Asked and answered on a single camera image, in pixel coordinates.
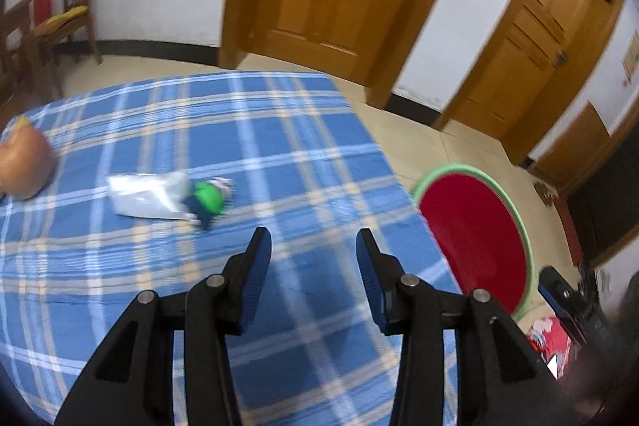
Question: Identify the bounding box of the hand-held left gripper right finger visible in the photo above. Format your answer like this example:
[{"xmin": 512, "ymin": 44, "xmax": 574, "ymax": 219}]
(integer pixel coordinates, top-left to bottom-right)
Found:
[{"xmin": 355, "ymin": 229, "xmax": 582, "ymax": 426}]

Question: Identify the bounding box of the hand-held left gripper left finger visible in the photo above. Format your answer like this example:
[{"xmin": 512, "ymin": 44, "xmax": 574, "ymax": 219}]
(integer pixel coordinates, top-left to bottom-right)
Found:
[{"xmin": 54, "ymin": 226, "xmax": 273, "ymax": 426}]

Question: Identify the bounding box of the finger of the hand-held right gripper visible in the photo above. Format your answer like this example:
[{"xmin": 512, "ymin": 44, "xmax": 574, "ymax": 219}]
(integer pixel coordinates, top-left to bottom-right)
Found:
[{"xmin": 538, "ymin": 266, "xmax": 589, "ymax": 329}]

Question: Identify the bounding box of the green and navy small toy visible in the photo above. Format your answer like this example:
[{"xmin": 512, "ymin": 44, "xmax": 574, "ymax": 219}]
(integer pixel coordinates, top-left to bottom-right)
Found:
[{"xmin": 182, "ymin": 177, "xmax": 235, "ymax": 232}]

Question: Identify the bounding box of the red basin with green rim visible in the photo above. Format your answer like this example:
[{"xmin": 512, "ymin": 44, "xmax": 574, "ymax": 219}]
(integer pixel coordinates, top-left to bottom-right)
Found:
[{"xmin": 410, "ymin": 163, "xmax": 535, "ymax": 319}]

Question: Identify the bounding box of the white plastic bag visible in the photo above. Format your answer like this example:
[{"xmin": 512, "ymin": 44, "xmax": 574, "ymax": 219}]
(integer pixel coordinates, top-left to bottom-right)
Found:
[{"xmin": 107, "ymin": 171, "xmax": 193, "ymax": 222}]

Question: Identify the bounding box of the black furniture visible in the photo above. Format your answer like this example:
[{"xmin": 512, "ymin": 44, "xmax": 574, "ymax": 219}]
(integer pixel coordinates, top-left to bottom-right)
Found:
[{"xmin": 569, "ymin": 166, "xmax": 639, "ymax": 267}]

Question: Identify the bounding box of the blue plaid tablecloth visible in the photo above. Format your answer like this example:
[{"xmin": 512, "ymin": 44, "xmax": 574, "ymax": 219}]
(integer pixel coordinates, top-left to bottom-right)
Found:
[{"xmin": 0, "ymin": 71, "xmax": 462, "ymax": 426}]

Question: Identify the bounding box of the round brown fruit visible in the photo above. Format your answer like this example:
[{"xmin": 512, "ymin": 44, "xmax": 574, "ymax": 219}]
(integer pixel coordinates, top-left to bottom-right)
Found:
[{"xmin": 0, "ymin": 127, "xmax": 56, "ymax": 200}]

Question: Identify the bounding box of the narrow wooden panel door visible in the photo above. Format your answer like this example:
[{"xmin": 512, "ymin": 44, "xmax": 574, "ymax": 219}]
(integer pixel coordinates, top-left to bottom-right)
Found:
[{"xmin": 434, "ymin": 0, "xmax": 627, "ymax": 164}]

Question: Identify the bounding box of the yellow seat cushion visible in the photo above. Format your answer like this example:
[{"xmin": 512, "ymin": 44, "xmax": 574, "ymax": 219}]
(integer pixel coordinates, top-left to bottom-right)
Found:
[{"xmin": 34, "ymin": 5, "xmax": 89, "ymax": 35}]

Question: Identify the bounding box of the large wooden slatted chair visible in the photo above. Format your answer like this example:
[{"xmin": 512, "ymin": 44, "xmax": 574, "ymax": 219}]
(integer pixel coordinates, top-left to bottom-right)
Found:
[{"xmin": 0, "ymin": 0, "xmax": 63, "ymax": 107}]

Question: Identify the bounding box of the red chair back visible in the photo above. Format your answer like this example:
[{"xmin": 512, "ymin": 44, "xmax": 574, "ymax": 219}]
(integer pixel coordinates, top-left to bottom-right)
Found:
[{"xmin": 30, "ymin": 0, "xmax": 53, "ymax": 25}]

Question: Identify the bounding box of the wall poster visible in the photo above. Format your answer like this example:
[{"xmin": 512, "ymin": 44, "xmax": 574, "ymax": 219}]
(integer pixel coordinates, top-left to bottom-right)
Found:
[{"xmin": 621, "ymin": 32, "xmax": 639, "ymax": 87}]

